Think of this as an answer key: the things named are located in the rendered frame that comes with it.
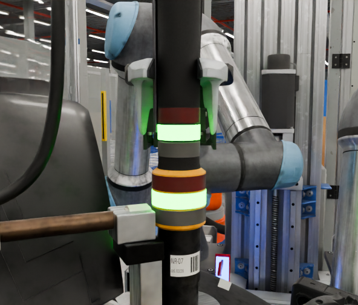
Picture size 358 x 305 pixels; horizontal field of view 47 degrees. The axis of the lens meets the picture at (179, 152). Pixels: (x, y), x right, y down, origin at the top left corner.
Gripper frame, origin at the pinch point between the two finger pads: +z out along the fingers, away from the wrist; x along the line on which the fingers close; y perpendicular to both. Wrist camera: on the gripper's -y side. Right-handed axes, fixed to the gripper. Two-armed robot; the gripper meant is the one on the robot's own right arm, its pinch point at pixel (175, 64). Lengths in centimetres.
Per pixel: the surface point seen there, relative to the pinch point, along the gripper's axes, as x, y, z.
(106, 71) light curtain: 125, -52, -574
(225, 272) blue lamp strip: -6.6, 30.0, -35.5
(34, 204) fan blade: 11.6, 11.0, -1.7
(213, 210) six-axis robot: -22, 108, -393
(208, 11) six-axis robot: -16, -93, -392
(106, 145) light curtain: 126, 55, -573
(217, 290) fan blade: -4.5, 27.4, -22.4
